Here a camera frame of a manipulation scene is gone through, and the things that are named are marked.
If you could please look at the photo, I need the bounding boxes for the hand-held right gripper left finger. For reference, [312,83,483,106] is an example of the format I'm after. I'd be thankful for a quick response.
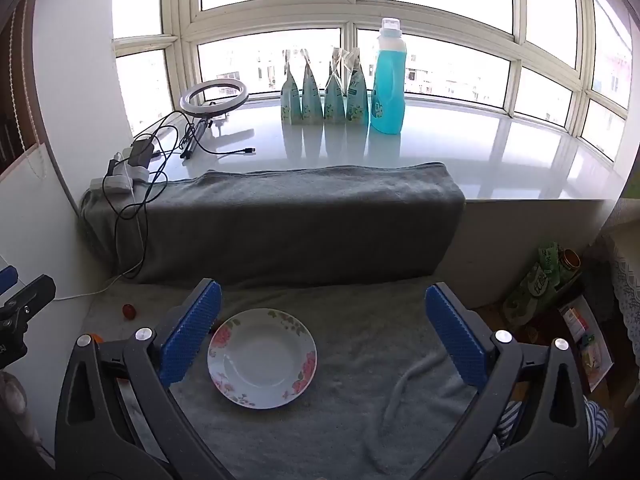
[54,277,223,480]

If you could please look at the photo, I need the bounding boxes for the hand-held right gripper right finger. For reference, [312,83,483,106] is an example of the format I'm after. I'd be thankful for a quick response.
[424,282,591,480]

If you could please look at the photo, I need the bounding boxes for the floral white plate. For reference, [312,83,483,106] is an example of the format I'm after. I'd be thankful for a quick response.
[207,308,318,409]

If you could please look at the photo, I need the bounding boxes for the green tea packet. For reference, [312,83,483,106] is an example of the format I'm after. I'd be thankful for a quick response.
[537,243,561,287]
[504,265,552,327]

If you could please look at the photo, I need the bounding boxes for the wooden side table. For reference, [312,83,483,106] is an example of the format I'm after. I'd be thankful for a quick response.
[472,269,608,411]

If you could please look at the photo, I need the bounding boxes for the light grey blanket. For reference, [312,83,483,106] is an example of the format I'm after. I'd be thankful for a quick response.
[80,275,501,480]

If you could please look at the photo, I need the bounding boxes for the white box with papers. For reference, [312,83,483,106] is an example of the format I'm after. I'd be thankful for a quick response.
[556,294,614,394]

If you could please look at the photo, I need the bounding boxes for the jar with gold lid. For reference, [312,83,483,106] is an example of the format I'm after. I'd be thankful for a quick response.
[560,248,582,277]

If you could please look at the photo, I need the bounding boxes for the white power strip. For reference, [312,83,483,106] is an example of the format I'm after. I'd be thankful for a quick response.
[90,160,151,194]

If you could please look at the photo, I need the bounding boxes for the dark grey blanket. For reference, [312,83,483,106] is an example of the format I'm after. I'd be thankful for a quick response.
[80,162,466,292]

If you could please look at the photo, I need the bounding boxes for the person's striped trousers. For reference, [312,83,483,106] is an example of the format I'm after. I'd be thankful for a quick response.
[492,395,612,461]

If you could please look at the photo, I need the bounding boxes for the white lace cloth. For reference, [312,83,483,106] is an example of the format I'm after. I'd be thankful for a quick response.
[599,199,640,343]

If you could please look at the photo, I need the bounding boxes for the black power adapter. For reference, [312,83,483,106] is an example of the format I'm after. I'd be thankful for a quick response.
[128,137,157,167]

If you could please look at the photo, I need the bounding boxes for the white window sill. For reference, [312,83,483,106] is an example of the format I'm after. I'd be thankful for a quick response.
[134,94,627,202]

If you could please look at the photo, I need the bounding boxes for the teal refill pouch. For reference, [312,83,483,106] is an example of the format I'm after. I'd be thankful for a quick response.
[280,50,303,124]
[300,49,324,125]
[323,49,347,122]
[345,47,370,126]

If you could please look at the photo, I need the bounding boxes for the blue detergent bottle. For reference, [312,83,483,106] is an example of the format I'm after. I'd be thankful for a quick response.
[368,17,408,135]

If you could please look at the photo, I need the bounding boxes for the white cable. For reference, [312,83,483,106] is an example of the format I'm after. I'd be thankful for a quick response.
[54,160,147,302]

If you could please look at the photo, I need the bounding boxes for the black usb cable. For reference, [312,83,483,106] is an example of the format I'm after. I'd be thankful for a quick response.
[181,119,257,162]

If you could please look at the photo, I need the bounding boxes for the ring light with stand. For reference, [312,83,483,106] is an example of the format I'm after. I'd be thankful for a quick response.
[179,82,250,162]

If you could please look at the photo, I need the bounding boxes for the white window frame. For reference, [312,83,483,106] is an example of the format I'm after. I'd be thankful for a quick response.
[111,0,634,162]

